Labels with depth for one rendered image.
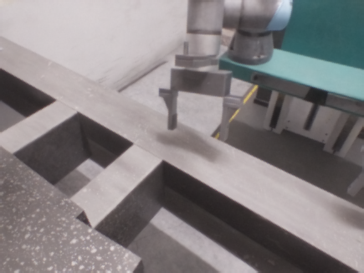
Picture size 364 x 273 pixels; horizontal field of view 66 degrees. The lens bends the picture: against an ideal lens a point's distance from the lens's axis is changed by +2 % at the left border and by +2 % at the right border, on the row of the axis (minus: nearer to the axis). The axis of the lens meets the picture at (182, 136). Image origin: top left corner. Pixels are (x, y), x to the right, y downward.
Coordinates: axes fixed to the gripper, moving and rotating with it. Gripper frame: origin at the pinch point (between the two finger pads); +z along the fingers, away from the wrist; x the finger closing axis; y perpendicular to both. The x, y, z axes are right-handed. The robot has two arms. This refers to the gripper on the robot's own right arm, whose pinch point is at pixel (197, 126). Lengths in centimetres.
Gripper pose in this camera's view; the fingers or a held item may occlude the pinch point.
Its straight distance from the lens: 66.4
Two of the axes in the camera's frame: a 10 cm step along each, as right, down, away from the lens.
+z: -0.5, 9.4, 3.5
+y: 4.4, -2.9, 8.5
